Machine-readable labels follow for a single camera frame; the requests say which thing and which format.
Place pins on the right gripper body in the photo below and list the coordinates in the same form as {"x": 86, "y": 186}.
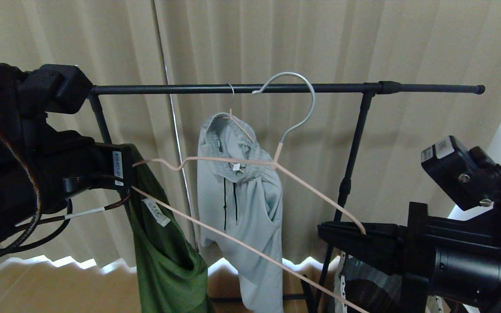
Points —
{"x": 472, "y": 261}

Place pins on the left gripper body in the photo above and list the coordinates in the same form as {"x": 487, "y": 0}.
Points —
{"x": 59, "y": 182}

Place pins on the green garment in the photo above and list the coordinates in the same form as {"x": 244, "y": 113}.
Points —
{"x": 163, "y": 261}

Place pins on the pink clothes hanger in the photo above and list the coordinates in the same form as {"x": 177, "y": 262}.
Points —
{"x": 242, "y": 128}
{"x": 311, "y": 184}

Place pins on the pale grey shorts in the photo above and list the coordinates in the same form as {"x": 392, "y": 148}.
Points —
{"x": 250, "y": 226}

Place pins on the white laundry basket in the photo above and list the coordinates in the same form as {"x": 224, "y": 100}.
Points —
{"x": 363, "y": 282}

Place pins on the black clothes rack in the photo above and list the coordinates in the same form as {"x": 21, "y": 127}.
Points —
{"x": 407, "y": 88}

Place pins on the beige curtain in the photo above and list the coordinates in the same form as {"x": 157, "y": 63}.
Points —
{"x": 407, "y": 34}

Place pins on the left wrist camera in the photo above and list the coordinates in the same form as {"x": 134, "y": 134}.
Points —
{"x": 55, "y": 87}

